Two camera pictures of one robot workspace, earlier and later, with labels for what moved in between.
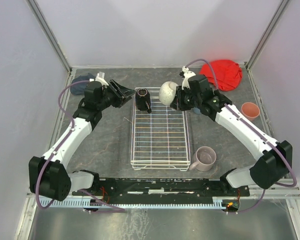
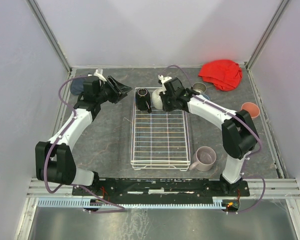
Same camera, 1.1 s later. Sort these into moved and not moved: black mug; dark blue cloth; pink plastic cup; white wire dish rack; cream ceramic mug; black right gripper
Moved: cream ceramic mug; black right gripper
Not moved: dark blue cloth; white wire dish rack; pink plastic cup; black mug
